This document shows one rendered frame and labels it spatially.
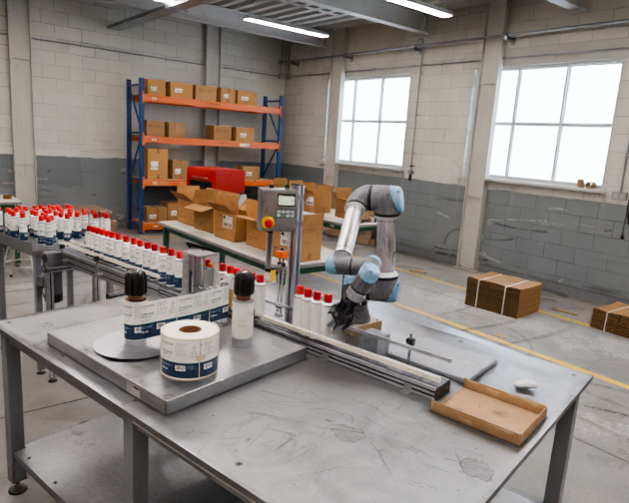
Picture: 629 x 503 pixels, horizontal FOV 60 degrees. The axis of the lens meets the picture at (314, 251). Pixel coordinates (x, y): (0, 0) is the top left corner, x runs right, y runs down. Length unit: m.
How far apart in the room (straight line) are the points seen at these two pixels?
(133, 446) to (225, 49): 9.56
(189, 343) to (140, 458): 0.41
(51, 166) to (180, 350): 8.03
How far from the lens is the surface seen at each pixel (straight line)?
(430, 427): 1.84
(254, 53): 11.29
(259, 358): 2.08
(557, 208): 7.55
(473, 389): 2.13
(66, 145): 9.78
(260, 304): 2.49
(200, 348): 1.88
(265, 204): 2.41
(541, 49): 7.88
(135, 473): 2.01
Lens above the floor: 1.69
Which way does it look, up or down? 11 degrees down
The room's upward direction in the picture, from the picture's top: 4 degrees clockwise
